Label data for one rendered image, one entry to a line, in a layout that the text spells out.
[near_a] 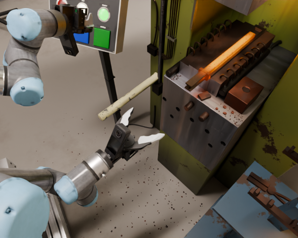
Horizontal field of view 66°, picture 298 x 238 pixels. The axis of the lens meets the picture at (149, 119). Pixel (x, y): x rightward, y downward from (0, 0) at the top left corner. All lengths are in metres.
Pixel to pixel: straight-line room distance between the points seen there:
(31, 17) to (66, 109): 1.53
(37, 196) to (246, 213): 0.82
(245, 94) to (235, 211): 0.46
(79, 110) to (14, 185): 1.72
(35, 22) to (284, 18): 1.01
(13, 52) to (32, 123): 1.49
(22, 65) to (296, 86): 0.87
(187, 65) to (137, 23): 2.04
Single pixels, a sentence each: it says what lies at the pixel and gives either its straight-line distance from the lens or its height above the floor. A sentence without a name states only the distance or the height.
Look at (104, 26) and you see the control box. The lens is 1.06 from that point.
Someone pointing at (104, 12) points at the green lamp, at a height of 1.10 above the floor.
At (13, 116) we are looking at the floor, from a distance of 2.30.
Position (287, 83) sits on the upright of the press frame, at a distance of 0.97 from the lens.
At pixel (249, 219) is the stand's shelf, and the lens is 1.05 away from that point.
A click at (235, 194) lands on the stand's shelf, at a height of 0.68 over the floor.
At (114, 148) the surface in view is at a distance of 0.69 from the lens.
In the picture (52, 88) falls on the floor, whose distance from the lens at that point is 2.36.
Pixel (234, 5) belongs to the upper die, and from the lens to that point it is 0.75.
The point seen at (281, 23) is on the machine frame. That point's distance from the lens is 1.28.
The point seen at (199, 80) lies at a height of 1.01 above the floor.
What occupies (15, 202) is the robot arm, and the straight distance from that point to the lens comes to 0.40.
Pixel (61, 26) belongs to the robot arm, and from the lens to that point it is 0.76.
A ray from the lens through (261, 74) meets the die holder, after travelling 1.13.
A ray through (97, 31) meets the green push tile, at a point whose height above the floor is 1.03.
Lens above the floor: 1.64
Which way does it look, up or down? 56 degrees down
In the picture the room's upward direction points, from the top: straight up
